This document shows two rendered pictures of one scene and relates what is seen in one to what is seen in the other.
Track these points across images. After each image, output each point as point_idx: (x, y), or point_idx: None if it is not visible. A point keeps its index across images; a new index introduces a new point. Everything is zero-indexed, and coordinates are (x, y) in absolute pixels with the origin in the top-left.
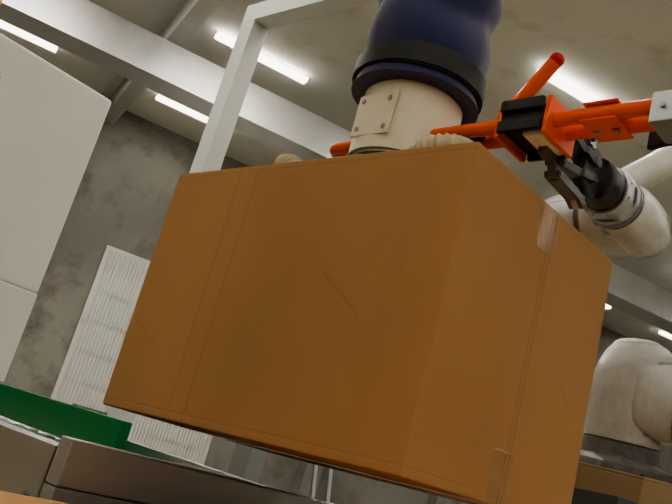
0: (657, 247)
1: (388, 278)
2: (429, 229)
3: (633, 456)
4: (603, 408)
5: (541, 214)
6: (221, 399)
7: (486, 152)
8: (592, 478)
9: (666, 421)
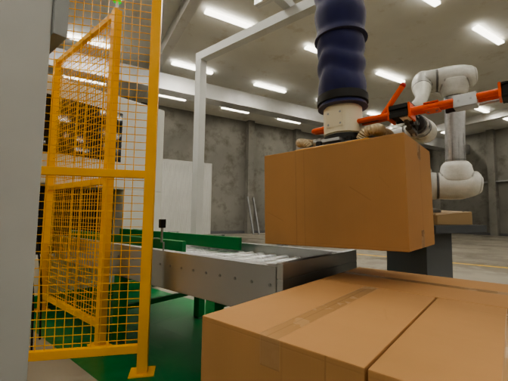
0: (434, 138)
1: (380, 186)
2: (392, 166)
3: None
4: None
5: (416, 147)
6: (320, 236)
7: (405, 134)
8: None
9: (435, 192)
